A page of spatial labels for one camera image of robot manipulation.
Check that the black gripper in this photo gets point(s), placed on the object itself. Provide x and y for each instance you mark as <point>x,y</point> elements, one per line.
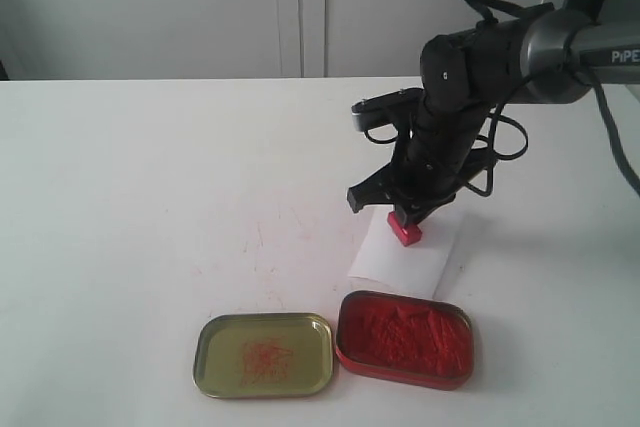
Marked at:
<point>431,166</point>

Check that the red rubber stamp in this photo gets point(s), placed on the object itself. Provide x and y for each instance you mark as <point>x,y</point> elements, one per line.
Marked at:
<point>408,235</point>

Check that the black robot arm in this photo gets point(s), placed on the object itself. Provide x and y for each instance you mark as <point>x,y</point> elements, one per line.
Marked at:
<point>528,55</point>

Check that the red ink pad tin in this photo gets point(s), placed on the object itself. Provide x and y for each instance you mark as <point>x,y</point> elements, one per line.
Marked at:
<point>405,339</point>

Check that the white paper sheet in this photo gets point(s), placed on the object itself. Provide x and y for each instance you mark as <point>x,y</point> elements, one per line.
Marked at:
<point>409,270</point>

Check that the gold tin lid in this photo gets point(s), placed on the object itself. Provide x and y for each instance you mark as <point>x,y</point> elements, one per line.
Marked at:
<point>264,355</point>

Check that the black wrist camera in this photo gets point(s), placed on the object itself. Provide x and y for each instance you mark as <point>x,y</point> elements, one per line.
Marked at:
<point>376,112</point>

